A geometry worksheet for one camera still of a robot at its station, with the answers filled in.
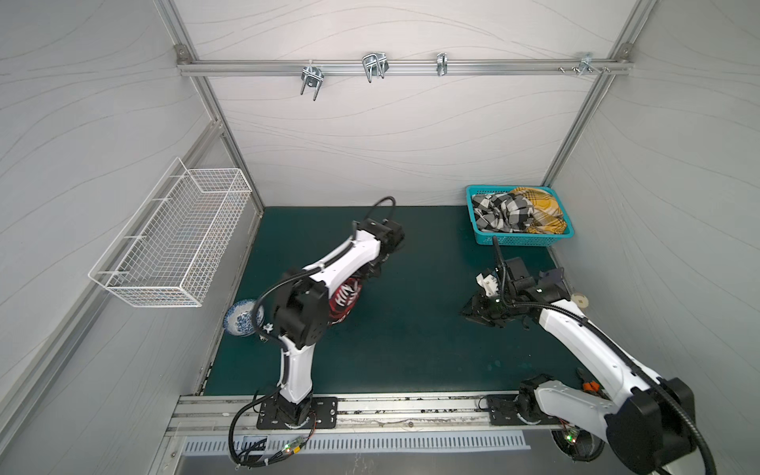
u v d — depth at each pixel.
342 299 0.78
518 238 1.03
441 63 0.78
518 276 0.64
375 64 0.77
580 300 0.82
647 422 0.39
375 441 0.70
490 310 0.69
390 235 0.65
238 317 0.88
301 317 0.50
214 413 0.75
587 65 0.77
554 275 1.01
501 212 1.09
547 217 1.05
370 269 0.70
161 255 0.67
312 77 0.80
